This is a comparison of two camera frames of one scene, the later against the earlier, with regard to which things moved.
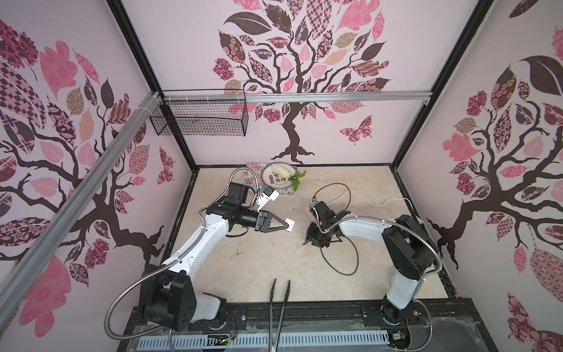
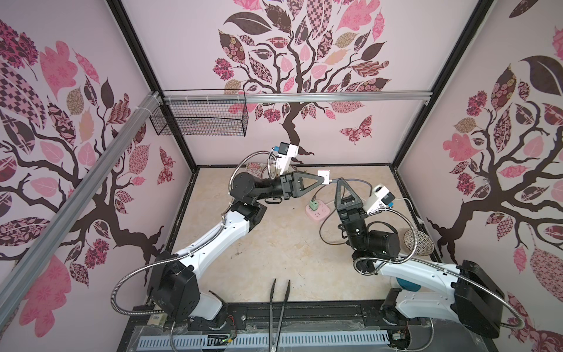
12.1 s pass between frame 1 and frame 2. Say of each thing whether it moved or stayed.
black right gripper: moved
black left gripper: moved
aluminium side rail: stayed
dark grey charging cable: moved
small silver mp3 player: moved
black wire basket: stayed
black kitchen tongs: stayed
